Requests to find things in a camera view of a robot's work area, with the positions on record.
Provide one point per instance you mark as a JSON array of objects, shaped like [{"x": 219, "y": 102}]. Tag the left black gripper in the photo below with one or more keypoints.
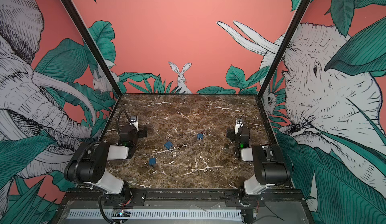
[{"x": 140, "y": 133}]

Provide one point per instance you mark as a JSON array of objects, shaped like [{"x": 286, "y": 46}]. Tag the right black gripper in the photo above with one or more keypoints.
[{"x": 231, "y": 134}]

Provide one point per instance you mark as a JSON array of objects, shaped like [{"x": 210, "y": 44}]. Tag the blue padlock front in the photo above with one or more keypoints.
[{"x": 152, "y": 162}]

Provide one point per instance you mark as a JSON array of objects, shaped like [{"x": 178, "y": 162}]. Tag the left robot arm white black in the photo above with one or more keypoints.
[{"x": 87, "y": 166}]

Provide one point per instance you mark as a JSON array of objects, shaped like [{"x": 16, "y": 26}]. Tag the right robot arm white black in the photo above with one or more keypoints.
[{"x": 268, "y": 162}]

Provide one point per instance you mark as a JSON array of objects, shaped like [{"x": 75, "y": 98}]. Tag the small green circuit board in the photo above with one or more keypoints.
[{"x": 122, "y": 214}]

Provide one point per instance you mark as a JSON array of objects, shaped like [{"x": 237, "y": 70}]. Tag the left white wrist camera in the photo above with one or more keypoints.
[{"x": 134, "y": 122}]

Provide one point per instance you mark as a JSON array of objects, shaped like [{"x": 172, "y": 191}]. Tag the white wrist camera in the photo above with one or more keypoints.
[
  {"x": 134, "y": 122},
  {"x": 239, "y": 123}
]

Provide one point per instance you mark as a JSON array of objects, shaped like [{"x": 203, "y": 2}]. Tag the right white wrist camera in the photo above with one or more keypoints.
[{"x": 239, "y": 123}]

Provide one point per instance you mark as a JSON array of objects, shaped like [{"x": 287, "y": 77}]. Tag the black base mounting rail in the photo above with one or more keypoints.
[{"x": 136, "y": 197}]

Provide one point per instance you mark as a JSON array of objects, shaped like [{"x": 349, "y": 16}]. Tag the white slotted cable duct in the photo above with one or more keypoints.
[{"x": 159, "y": 214}]

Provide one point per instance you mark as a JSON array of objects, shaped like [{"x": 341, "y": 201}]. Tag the left black frame post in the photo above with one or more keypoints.
[{"x": 83, "y": 30}]

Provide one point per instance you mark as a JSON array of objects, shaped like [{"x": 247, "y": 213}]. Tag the black frame post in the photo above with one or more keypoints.
[
  {"x": 285, "y": 43},
  {"x": 83, "y": 30}
]

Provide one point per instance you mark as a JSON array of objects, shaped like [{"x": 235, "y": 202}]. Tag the right black frame post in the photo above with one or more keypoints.
[{"x": 285, "y": 43}]

